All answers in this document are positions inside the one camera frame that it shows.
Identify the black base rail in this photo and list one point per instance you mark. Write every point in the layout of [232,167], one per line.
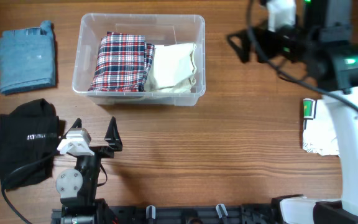
[250,213]

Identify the plaid shirt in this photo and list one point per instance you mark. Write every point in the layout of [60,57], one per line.
[123,63]

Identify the folded black garment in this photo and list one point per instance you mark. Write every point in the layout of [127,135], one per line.
[28,134]

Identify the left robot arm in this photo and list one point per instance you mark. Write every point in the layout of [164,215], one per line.
[77,187]

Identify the cream cloth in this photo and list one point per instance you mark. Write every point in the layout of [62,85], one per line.
[173,69]

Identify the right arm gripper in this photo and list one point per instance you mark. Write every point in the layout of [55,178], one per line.
[243,52]

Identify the clear plastic storage bin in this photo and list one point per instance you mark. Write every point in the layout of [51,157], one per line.
[158,29]

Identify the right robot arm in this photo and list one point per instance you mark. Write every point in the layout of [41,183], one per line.
[323,44]

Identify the white shirt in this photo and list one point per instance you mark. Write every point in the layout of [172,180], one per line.
[318,136]

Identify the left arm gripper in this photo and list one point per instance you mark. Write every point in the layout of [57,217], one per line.
[114,139]

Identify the folded blue denim jeans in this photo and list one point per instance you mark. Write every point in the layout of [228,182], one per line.
[27,59]

